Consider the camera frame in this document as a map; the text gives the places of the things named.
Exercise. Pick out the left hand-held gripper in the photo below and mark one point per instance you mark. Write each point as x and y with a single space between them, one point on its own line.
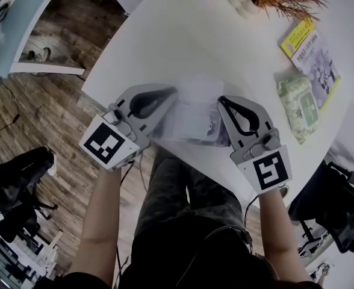
104 141

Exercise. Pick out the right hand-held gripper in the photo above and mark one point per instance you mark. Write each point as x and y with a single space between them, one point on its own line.
270 170

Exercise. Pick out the purple packet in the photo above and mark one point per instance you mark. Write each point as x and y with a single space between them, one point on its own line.
192 119

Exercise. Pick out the person's left forearm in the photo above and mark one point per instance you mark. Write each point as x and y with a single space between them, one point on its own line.
101 221

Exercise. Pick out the person's right forearm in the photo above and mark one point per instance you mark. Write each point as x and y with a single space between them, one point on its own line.
280 236

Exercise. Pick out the green wet wipe pack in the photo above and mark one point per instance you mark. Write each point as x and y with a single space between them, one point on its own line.
297 101

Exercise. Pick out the white desk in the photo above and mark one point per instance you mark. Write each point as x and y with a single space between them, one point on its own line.
180 41

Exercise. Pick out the person's camouflage trousers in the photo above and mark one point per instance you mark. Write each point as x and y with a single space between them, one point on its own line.
192 188

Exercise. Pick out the yellow and grey book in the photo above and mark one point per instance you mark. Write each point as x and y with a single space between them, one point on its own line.
315 59

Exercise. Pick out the black mesh office chair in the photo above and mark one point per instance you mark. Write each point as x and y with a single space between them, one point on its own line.
339 212

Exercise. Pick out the person's black shirt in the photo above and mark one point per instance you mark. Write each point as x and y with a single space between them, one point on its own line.
195 260

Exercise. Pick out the blue-topped white table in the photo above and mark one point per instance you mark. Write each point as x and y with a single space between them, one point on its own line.
29 11

